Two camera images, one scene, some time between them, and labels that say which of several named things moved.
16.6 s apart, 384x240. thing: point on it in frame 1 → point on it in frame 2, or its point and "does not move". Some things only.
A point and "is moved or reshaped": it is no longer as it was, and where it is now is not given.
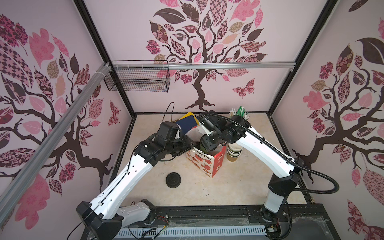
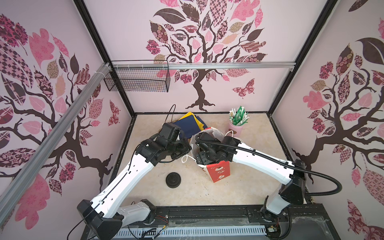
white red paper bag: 209,162 is moved or reshaped
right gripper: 206,144 → 200,157
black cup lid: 173,180 does not move
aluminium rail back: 270,65 does not move
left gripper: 186,145 does not move
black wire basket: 139,76 does not move
